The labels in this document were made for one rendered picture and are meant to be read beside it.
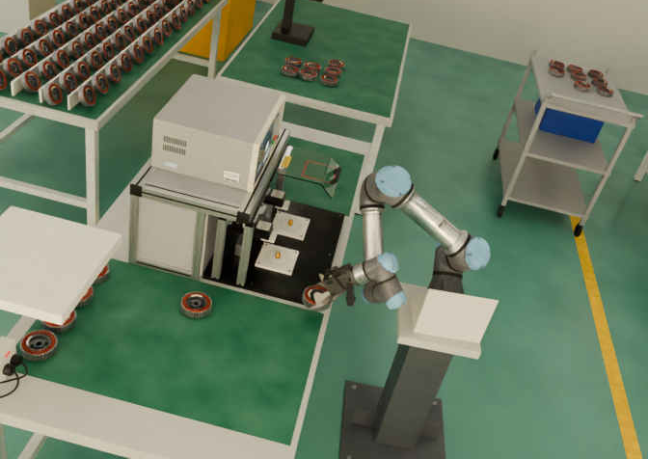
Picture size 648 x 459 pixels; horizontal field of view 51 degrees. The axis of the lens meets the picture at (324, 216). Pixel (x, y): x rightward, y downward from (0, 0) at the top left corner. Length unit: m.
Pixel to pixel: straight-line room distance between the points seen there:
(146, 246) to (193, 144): 0.45
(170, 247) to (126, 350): 0.45
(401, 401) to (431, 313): 0.54
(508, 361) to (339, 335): 0.93
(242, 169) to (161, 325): 0.62
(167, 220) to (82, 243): 0.53
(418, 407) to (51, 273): 1.68
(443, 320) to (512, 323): 1.51
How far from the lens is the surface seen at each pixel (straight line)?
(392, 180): 2.41
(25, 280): 1.97
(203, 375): 2.32
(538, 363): 3.92
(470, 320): 2.62
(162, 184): 2.49
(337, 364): 3.47
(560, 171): 5.47
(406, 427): 3.11
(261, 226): 2.67
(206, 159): 2.49
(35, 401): 2.28
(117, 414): 2.22
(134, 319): 2.48
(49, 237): 2.10
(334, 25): 5.39
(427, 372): 2.85
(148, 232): 2.60
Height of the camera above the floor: 2.51
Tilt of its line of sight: 35 degrees down
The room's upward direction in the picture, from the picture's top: 13 degrees clockwise
